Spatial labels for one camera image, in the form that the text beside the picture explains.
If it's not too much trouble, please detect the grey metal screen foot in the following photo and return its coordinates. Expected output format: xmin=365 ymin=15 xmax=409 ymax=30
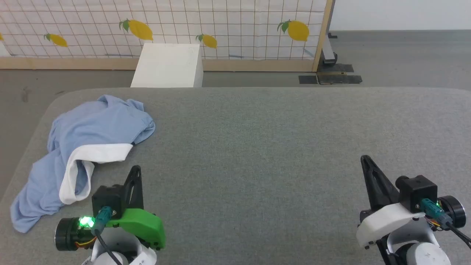
xmin=319 ymin=31 xmax=339 ymax=67

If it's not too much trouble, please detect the lemon print partition screen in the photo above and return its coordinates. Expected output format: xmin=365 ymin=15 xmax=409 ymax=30
xmin=0 ymin=0 xmax=334 ymax=73

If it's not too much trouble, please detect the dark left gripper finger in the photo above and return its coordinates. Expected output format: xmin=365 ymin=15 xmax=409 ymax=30
xmin=123 ymin=165 xmax=144 ymax=211

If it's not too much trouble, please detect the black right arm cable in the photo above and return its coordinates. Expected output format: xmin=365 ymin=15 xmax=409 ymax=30
xmin=421 ymin=198 xmax=471 ymax=248

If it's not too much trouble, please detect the white box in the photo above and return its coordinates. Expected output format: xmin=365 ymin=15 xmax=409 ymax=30
xmin=130 ymin=43 xmax=204 ymax=88

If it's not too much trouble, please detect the white paper label tape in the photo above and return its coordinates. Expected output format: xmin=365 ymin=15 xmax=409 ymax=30
xmin=127 ymin=245 xmax=157 ymax=265

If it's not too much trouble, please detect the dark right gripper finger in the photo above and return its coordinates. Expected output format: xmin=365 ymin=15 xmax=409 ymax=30
xmin=360 ymin=155 xmax=400 ymax=212

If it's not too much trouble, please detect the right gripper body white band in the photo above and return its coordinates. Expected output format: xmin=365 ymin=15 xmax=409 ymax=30
xmin=356 ymin=196 xmax=467 ymax=250

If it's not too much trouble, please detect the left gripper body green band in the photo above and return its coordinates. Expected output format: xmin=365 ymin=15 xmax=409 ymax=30
xmin=55 ymin=208 xmax=166 ymax=251

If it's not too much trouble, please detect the light blue white T-shirt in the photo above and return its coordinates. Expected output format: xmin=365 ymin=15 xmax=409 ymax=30
xmin=10 ymin=95 xmax=156 ymax=234

